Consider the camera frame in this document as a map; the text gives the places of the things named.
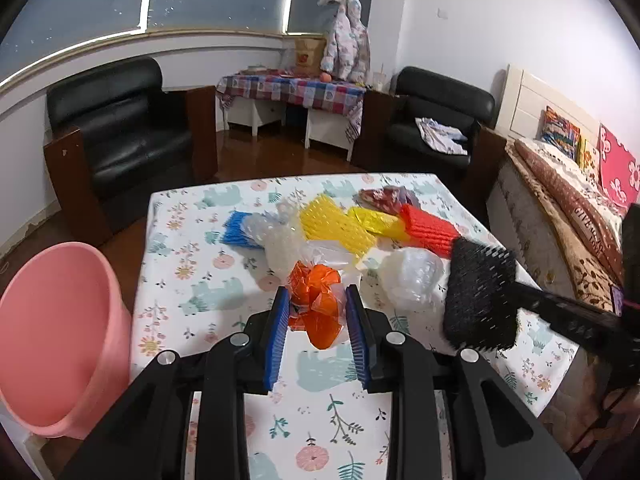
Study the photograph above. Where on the yellow foam fruit net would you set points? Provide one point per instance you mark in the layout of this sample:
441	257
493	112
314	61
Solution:
335	225

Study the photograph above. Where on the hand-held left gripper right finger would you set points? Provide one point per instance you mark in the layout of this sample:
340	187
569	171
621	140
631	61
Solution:
357	335

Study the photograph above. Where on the brown paper bag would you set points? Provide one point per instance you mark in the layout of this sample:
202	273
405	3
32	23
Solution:
309	55

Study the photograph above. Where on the black foam fruit net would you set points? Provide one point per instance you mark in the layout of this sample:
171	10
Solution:
480	300

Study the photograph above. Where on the yellow plastic bag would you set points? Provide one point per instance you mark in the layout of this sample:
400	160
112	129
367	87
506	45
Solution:
377	220

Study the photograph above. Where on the white plastic bag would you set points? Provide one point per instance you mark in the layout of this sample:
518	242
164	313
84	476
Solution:
330	255

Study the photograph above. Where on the bed with white headboard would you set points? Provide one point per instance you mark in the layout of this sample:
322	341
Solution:
530	95

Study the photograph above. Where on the blue foam fruit net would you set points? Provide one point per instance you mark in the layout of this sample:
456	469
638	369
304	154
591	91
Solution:
239	230

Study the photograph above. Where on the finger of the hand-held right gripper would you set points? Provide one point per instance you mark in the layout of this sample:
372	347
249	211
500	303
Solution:
560	312

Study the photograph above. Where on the cup with straw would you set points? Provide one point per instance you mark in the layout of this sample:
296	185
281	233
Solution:
378	81

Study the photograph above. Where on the yellow pillow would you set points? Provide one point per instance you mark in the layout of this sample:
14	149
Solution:
586	154

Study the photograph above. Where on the white desk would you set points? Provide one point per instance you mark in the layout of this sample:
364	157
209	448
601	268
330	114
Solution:
325	127

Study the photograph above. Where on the dark red snack packet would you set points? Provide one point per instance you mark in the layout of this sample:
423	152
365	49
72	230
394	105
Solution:
382	199

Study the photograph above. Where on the brown floral blanket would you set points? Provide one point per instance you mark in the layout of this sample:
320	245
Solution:
570	200

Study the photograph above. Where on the pink floral pillow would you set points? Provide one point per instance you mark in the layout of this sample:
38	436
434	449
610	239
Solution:
620	170

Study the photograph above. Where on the pink plastic bucket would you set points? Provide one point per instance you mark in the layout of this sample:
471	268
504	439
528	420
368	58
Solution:
60	320

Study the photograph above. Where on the hanging floral jacket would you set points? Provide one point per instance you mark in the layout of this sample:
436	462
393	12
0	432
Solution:
347	40

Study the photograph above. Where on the orange plastic wrapper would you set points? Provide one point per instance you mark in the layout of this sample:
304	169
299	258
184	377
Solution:
320	310

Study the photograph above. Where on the light printed cloth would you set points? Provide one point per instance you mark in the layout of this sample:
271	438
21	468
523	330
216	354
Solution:
442	136

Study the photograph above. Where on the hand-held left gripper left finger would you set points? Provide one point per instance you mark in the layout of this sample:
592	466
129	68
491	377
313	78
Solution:
280	335

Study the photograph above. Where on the colourful striped pillow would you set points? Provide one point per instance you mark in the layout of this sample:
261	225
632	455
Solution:
560	130

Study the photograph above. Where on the black leather armchair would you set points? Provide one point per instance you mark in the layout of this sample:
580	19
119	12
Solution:
125	130
435	105

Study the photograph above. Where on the checkered desk cloth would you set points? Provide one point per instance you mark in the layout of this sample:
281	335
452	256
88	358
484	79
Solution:
295	90

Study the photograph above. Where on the red foam fruit net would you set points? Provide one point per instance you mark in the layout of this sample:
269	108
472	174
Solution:
430	232

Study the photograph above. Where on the crumpled clear plastic bag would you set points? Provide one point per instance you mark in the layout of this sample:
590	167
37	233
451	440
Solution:
410	275

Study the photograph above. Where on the clear bubble plastic bag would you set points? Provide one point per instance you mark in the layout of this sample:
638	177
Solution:
285	247

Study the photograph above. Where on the floral tablecloth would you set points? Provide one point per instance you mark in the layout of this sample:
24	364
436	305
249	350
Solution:
200	270

